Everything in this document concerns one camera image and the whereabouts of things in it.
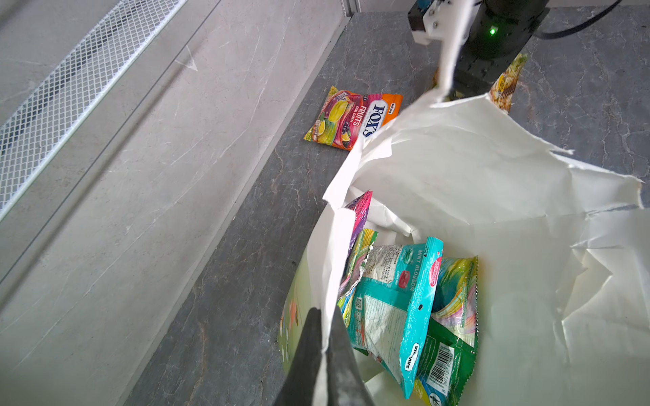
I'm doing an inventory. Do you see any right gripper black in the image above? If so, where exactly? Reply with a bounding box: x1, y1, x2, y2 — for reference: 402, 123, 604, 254
449, 0, 549, 99

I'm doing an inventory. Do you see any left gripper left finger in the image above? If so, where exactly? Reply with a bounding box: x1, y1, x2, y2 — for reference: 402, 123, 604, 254
274, 308, 323, 406

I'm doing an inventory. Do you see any teal mint candy packet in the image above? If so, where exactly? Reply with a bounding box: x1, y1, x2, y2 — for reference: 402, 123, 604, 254
348, 237, 443, 399

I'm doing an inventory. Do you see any green yellow striped candy packet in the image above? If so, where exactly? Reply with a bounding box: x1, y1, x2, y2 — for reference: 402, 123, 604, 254
337, 228, 377, 326

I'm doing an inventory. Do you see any yellow snack packet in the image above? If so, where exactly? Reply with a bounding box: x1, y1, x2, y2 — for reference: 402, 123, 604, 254
489, 53, 529, 113

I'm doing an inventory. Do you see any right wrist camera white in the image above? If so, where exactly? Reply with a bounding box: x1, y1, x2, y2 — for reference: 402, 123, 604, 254
407, 0, 456, 46

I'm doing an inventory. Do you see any floral white paper bag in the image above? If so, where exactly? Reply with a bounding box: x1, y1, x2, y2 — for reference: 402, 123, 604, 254
278, 0, 650, 406

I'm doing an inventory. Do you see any magenta purple candy packet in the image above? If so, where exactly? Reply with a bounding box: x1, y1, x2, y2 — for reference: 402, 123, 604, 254
345, 190, 373, 254

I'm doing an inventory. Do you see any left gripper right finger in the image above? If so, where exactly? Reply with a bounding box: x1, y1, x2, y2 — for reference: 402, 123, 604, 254
326, 311, 374, 406

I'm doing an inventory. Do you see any orange Fox's fruits candy bag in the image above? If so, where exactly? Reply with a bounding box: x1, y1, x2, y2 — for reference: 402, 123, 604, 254
304, 86, 404, 151

